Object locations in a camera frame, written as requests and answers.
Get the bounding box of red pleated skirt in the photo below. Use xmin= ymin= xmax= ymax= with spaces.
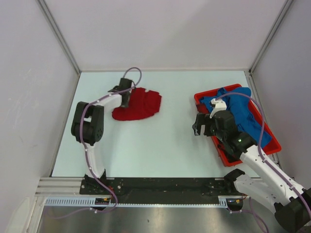
xmin=112 ymin=87 xmax=162 ymax=121

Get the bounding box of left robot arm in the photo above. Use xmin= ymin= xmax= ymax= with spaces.
xmin=71 ymin=78 xmax=135 ymax=194

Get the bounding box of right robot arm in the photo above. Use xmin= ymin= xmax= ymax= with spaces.
xmin=192 ymin=110 xmax=311 ymax=233

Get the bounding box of red black plaid skirt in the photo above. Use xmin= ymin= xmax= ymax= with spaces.
xmin=196 ymin=103 xmax=241 ymax=166

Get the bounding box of blue skirt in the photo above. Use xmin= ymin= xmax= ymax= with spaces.
xmin=199 ymin=87 xmax=272 ymax=148

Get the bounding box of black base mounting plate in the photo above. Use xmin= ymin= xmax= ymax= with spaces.
xmin=80 ymin=177 xmax=243 ymax=204

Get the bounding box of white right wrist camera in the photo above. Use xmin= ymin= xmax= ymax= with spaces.
xmin=209 ymin=98 xmax=227 ymax=118

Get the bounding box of aluminium frame rail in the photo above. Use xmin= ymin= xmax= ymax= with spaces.
xmin=35 ymin=177 xmax=83 ymax=197

